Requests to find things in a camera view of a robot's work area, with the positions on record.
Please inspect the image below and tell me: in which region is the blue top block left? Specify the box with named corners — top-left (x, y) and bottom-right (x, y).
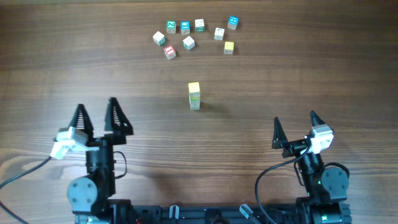
top-left (180, 21), bottom-right (190, 34)

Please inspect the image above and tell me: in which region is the white picture block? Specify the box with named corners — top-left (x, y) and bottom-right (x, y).
top-left (214, 27), bottom-right (224, 40)

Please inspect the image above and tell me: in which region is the white block yellow side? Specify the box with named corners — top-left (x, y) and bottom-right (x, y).
top-left (189, 95), bottom-right (200, 101)

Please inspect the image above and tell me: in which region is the green n block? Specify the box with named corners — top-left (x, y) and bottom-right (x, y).
top-left (190, 100), bottom-right (200, 105)
top-left (166, 21), bottom-right (177, 34)

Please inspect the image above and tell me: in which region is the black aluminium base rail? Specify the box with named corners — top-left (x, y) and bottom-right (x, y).
top-left (75, 203), bottom-right (353, 224)

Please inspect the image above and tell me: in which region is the white block teal side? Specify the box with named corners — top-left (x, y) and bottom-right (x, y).
top-left (152, 31), bottom-right (165, 46)

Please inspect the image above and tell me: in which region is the blue top block right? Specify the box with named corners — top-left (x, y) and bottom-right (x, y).
top-left (228, 16), bottom-right (239, 30)

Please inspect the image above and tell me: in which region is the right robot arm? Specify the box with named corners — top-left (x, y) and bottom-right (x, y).
top-left (272, 111), bottom-right (352, 223)

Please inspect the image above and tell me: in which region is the white block centre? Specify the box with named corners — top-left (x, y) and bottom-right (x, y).
top-left (183, 36), bottom-right (195, 50)

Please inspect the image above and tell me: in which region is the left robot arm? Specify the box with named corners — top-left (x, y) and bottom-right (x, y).
top-left (67, 97), bottom-right (136, 223)

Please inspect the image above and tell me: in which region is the red I block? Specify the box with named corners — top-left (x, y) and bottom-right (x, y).
top-left (164, 45), bottom-right (177, 60)

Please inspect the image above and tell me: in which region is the blue block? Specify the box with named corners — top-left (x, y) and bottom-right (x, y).
top-left (228, 16), bottom-right (239, 30)
top-left (180, 21), bottom-right (190, 34)

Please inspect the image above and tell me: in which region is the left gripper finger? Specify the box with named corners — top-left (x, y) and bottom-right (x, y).
top-left (104, 97), bottom-right (134, 136)
top-left (69, 104), bottom-right (94, 137)

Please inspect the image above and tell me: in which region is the white block green side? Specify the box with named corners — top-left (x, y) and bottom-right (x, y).
top-left (195, 19), bottom-right (205, 32)

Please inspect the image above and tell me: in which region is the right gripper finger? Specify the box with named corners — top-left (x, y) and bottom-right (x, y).
top-left (310, 110), bottom-right (326, 126)
top-left (272, 117), bottom-right (288, 149)

